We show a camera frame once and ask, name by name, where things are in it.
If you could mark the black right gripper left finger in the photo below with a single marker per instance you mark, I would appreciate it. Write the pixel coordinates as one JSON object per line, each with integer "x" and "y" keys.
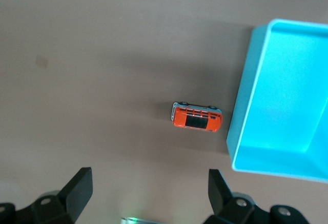
{"x": 74, "y": 193}

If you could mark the blue plastic box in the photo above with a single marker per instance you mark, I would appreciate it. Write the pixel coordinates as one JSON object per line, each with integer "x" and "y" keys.
{"x": 282, "y": 106}

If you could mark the orange toy bus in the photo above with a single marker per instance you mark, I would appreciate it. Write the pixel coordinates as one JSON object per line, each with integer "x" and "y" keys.
{"x": 196, "y": 119}

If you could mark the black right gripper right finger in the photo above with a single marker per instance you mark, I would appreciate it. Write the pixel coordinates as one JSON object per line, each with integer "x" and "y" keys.
{"x": 220, "y": 195}

